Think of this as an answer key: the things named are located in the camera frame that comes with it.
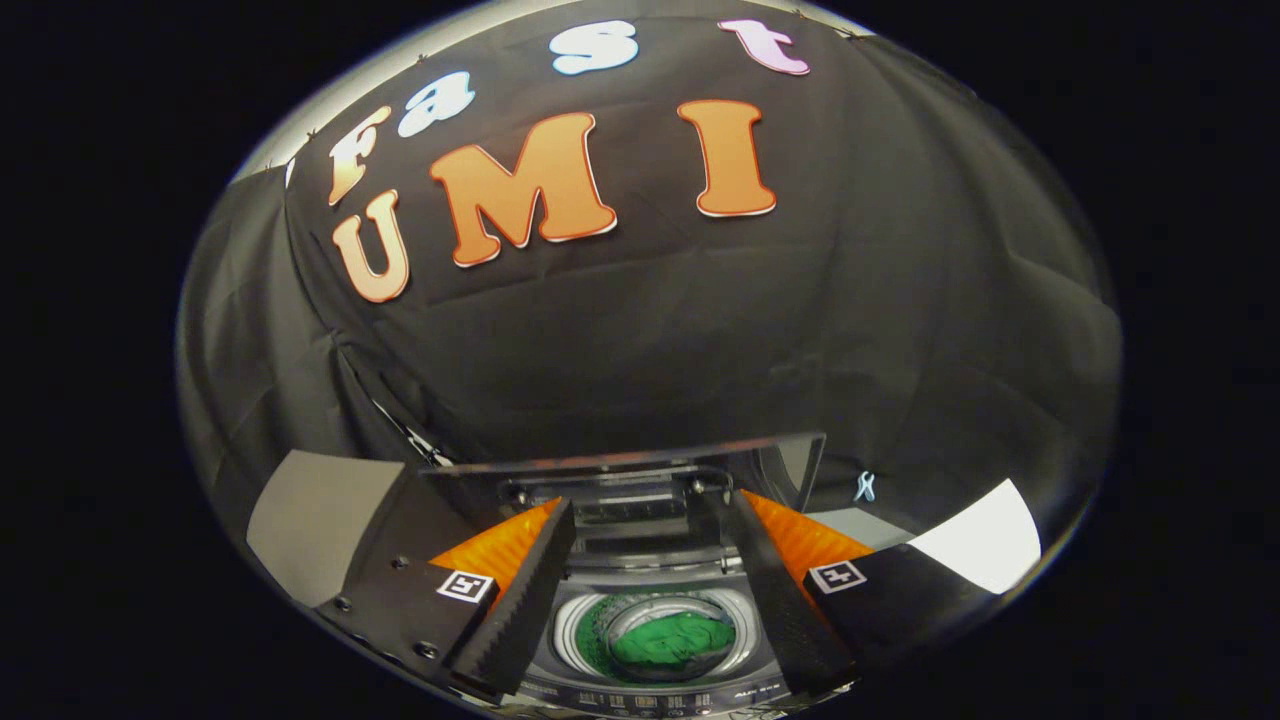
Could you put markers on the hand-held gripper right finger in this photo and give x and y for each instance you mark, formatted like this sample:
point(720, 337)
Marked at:
point(775, 600)

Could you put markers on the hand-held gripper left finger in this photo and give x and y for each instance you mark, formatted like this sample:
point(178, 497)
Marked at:
point(540, 590)

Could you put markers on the green shirt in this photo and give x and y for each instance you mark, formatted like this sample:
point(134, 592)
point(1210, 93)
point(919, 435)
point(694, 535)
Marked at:
point(670, 640)

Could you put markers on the grey washing machine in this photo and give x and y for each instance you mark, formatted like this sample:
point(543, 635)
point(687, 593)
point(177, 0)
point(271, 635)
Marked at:
point(640, 692)

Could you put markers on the light blue clip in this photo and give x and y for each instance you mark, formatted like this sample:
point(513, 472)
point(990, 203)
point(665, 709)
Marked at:
point(865, 487)

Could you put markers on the white flat board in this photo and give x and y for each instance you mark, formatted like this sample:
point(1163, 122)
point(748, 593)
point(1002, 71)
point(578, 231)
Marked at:
point(985, 545)

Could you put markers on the grey flat platform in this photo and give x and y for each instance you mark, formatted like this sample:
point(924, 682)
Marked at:
point(320, 520)

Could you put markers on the black backdrop cloth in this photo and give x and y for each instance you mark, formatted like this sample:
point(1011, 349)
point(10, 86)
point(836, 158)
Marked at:
point(750, 330)

